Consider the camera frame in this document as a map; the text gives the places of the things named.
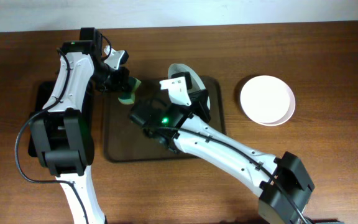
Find white plate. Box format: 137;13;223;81
258;85;296;126
239;75;296;126

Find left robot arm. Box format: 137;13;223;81
25;27;140;223

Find black rectangular tray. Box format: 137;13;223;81
27;80;94;158

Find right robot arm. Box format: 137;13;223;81
129;90;314;223

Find brown plastic tray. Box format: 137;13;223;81
103;76;226;162

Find pale blue plate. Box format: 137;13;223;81
168;63;206;96

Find green yellow sponge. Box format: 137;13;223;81
118;77;141;105

